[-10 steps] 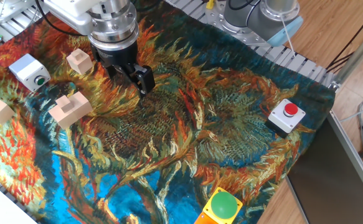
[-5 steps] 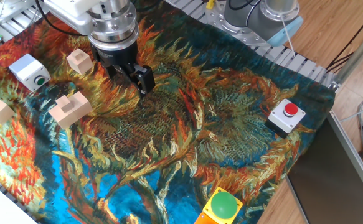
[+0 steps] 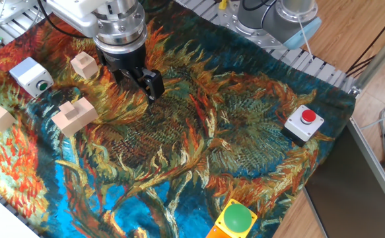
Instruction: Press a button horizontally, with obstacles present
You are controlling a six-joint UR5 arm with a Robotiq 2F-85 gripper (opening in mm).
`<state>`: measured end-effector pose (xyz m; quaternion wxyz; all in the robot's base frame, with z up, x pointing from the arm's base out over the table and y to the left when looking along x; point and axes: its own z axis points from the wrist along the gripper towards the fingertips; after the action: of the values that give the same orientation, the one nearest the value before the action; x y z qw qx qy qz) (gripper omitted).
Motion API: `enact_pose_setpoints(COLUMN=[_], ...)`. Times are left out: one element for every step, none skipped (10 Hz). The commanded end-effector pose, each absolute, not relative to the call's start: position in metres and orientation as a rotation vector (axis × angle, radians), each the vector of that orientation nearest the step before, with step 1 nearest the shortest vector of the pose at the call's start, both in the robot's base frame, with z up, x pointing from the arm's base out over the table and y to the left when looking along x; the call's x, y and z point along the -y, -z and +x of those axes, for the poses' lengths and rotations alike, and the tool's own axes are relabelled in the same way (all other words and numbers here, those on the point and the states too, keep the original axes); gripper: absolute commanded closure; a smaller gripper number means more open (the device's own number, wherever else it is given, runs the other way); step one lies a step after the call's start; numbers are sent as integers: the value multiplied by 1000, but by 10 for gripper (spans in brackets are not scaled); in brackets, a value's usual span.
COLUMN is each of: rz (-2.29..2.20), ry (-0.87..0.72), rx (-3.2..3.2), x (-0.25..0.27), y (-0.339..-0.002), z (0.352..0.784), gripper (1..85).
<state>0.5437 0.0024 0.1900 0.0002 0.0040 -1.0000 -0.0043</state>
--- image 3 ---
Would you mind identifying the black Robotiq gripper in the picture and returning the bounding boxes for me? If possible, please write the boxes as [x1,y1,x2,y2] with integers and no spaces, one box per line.
[96,43,166,105]

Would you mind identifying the grey box small green button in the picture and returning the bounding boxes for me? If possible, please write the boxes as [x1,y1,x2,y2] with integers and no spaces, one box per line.
[9,56,55,99]

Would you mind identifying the grey box red button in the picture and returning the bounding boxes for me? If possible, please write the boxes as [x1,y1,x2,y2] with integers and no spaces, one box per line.
[280,104,325,148]

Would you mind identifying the yellow box big green button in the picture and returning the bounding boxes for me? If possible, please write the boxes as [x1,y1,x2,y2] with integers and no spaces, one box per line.
[214,198,258,238]

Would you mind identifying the small wooden block with peg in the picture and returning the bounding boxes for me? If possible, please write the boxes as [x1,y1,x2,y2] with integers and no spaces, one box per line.
[70,51,100,80]

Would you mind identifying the sunflower painting cloth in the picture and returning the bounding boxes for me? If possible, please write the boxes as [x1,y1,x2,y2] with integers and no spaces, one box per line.
[0,0,357,238]

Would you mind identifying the large notched wooden block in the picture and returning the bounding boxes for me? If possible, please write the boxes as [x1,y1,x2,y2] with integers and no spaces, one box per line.
[51,97,99,138]

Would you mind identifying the silver mounting plate with screws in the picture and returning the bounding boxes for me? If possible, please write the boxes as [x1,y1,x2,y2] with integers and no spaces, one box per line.
[0,0,40,26]

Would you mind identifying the white zip tie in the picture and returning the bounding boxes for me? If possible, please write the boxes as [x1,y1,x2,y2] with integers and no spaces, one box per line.
[296,13,314,62]

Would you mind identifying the white paper sheet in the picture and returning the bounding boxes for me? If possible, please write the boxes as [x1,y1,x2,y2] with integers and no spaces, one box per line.
[0,186,40,238]

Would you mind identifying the dark grey panel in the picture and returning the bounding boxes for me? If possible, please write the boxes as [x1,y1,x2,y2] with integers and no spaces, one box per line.
[303,124,385,238]

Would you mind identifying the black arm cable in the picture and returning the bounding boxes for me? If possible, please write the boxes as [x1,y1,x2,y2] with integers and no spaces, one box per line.
[36,0,89,39]

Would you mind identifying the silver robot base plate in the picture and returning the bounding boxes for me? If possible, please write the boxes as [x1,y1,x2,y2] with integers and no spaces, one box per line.
[217,0,300,50]

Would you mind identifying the black floor cables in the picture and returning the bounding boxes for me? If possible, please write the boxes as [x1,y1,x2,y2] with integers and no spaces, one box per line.
[345,6,385,77]

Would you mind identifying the aluminium frame post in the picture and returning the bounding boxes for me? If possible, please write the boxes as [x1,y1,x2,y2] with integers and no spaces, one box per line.
[349,22,385,99]

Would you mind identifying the aluminium frame rail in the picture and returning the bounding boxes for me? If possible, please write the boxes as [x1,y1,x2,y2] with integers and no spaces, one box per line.
[346,117,385,227]

